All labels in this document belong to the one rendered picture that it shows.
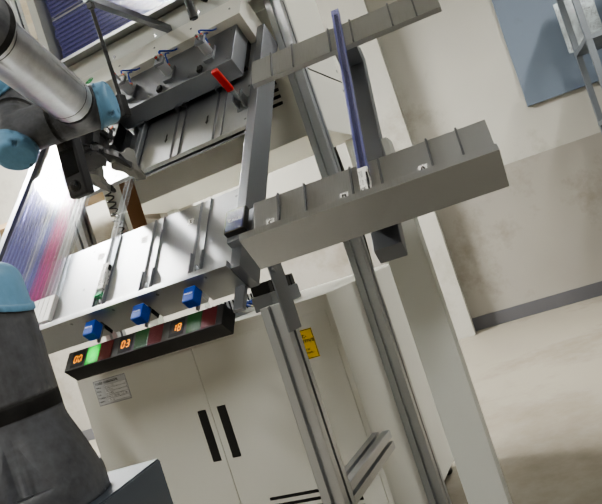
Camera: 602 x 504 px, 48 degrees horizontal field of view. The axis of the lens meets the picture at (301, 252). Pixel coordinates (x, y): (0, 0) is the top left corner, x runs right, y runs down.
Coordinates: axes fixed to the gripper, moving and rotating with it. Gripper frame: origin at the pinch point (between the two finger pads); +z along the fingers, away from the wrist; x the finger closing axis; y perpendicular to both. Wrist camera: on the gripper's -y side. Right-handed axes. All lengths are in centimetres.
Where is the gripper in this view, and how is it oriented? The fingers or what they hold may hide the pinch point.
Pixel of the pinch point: (126, 185)
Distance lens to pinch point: 150.3
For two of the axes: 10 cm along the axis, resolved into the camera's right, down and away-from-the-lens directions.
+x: -8.7, 3.0, 3.9
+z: 4.8, 4.1, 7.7
